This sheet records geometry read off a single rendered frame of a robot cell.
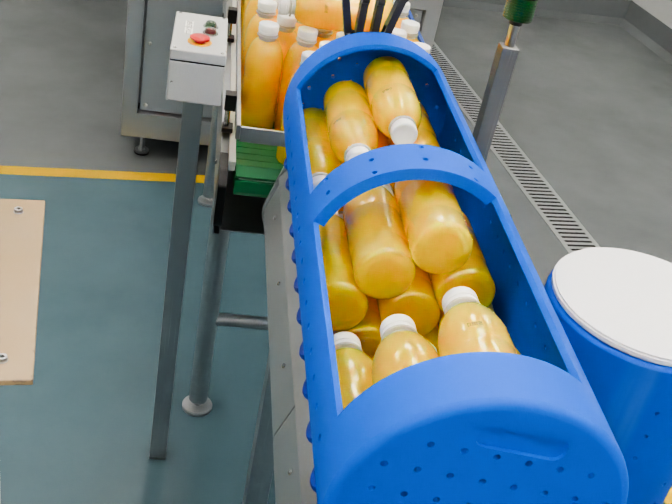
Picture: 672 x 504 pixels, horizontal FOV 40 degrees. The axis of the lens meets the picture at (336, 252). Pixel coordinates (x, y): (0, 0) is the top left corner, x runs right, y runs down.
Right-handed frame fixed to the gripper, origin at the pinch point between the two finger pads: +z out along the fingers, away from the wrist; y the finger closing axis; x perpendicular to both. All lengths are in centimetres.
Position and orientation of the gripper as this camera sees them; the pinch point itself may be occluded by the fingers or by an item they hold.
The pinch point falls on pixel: (360, 60)
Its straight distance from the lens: 158.6
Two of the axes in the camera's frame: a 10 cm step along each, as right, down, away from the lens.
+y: -9.8, -1.0, -1.7
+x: 0.9, 5.5, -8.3
